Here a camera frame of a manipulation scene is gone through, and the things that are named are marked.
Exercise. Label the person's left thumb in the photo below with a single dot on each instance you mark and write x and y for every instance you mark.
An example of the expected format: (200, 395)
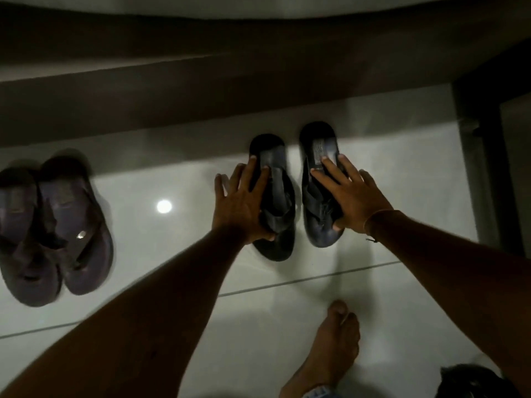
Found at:
(267, 236)

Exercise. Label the black flip-flop sandal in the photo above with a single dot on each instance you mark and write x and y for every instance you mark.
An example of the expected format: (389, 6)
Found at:
(278, 211)
(319, 215)

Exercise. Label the dark wooden bench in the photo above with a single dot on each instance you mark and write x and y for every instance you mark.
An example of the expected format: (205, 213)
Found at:
(249, 78)

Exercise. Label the person's right middle finger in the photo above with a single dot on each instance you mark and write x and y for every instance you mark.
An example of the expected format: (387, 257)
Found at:
(337, 171)

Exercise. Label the purple flip-flop sandal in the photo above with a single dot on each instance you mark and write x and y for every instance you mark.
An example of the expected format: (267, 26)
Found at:
(79, 240)
(25, 244)

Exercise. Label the person's right forearm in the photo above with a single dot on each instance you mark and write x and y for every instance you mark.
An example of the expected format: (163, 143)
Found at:
(464, 277)

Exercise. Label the person's left hand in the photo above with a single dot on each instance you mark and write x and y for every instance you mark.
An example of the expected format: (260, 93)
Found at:
(238, 211)

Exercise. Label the person's left forearm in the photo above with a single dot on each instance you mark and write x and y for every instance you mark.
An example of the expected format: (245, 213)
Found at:
(137, 327)

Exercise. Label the dark furniture leg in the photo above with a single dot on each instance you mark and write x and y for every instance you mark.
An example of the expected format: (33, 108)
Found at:
(485, 161)

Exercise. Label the person's right thumb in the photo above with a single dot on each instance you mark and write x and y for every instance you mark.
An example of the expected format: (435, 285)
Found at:
(339, 225)

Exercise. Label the person's right little finger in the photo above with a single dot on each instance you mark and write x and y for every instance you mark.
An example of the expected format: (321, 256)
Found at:
(368, 180)

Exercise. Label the person's left middle finger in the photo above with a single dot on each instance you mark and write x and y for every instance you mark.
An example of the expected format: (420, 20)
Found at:
(249, 174)

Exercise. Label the person's right hand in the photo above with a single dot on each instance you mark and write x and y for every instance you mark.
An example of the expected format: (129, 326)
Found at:
(361, 203)

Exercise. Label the person's left little finger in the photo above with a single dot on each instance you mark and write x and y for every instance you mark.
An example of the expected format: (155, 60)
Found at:
(218, 186)

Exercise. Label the person's bare foot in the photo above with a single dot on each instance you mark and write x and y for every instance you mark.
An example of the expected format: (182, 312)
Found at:
(332, 348)

